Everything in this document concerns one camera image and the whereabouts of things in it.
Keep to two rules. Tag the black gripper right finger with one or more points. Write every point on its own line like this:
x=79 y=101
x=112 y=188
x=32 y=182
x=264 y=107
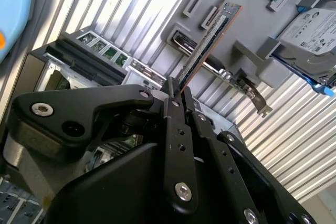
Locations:
x=210 y=140

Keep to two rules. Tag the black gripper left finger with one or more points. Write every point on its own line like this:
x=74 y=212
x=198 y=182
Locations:
x=78 y=103

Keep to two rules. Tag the dark RAM memory stick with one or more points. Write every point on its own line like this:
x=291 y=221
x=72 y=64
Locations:
x=210 y=40

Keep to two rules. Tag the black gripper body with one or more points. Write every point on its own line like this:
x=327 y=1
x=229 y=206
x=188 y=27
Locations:
x=118 y=190

